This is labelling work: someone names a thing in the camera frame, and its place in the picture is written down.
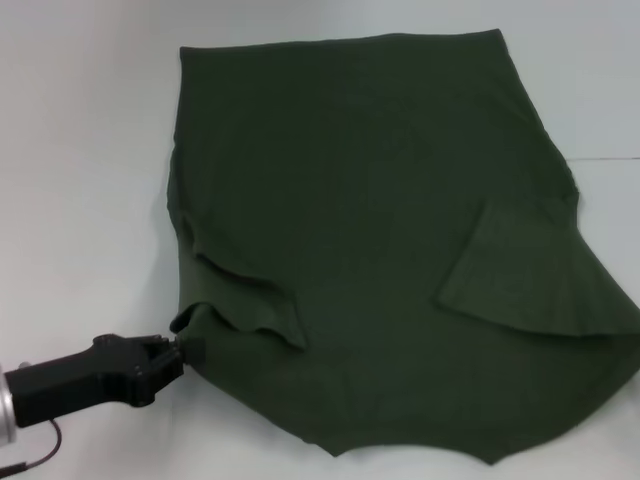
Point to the dark green t-shirt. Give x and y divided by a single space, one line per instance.
375 200

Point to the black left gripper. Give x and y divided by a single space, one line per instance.
60 387

